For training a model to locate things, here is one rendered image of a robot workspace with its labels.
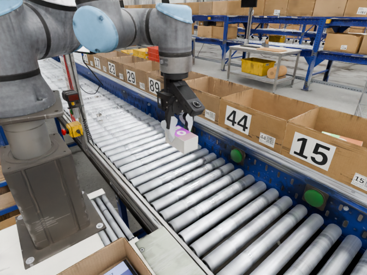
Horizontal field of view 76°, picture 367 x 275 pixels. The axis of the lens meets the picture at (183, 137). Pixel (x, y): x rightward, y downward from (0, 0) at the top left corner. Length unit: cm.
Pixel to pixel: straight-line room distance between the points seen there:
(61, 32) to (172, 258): 77
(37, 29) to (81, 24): 21
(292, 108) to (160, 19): 95
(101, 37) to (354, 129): 111
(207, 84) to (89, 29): 129
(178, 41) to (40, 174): 54
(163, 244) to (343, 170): 71
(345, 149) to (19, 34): 105
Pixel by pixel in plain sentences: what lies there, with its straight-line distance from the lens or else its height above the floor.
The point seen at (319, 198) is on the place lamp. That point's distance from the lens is 106.
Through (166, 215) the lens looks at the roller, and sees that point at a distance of 98.
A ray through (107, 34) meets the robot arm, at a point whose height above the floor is 141.
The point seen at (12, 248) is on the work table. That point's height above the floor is 75.
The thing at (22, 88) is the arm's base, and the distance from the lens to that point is 72.
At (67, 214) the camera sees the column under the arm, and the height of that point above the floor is 86.
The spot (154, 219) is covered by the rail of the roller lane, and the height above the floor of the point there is 74.
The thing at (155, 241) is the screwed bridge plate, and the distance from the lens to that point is 90.
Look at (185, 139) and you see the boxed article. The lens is 70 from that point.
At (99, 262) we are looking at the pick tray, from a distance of 82.
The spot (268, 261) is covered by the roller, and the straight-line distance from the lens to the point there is 89.
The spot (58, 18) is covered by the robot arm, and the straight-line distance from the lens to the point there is 81.
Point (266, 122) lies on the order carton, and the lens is 114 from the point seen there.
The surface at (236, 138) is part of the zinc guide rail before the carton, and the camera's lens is 122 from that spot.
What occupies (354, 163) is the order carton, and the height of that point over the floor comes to 98.
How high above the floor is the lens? 145
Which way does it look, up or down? 28 degrees down
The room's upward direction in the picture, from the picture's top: straight up
